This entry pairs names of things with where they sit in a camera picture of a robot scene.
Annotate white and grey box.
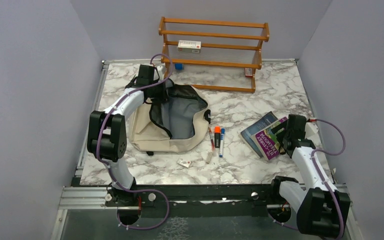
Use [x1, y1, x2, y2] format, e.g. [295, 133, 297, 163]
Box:
[177, 40, 202, 54]

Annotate small white eraser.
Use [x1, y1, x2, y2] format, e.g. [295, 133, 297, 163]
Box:
[177, 159, 192, 168]

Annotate orange highlighter marker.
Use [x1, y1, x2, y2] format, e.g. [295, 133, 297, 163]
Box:
[214, 126, 221, 149]

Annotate orange wooden shelf rack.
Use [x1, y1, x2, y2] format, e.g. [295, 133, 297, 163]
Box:
[158, 16, 270, 93]

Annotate blue-grey book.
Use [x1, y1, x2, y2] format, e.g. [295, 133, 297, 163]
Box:
[239, 111, 278, 152]

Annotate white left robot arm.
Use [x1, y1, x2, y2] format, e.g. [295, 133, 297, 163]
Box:
[86, 64, 160, 206]

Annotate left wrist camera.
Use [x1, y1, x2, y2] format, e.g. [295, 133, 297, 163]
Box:
[156, 65, 167, 79]

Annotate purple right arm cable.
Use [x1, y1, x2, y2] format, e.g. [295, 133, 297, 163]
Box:
[268, 118, 347, 240]

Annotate purple storey treehouse book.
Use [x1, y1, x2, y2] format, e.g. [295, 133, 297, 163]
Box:
[250, 117, 287, 161]

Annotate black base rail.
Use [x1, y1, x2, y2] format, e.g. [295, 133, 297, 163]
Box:
[104, 184, 293, 222]

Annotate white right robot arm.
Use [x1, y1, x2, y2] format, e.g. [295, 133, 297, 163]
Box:
[268, 114, 351, 239]

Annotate red pen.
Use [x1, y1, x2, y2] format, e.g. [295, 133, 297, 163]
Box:
[208, 127, 215, 151]

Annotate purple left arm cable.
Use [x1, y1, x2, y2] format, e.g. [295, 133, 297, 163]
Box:
[95, 53, 174, 231]

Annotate small blue object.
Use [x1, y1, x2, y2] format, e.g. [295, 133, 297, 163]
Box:
[174, 63, 184, 70]

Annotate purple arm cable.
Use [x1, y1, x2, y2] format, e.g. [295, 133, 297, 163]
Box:
[268, 118, 347, 240]
[95, 53, 174, 231]

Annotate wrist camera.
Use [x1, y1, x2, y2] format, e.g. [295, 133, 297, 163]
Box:
[156, 65, 167, 79]
[305, 122, 319, 138]

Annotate small red box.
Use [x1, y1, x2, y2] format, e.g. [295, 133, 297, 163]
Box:
[244, 68, 253, 78]

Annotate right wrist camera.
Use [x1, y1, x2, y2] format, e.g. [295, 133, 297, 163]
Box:
[305, 122, 319, 138]

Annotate beige canvas backpack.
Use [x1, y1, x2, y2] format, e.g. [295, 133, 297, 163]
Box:
[128, 79, 211, 153]

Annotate blue whiteboard marker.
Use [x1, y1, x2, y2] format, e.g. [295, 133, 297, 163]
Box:
[219, 128, 225, 158]

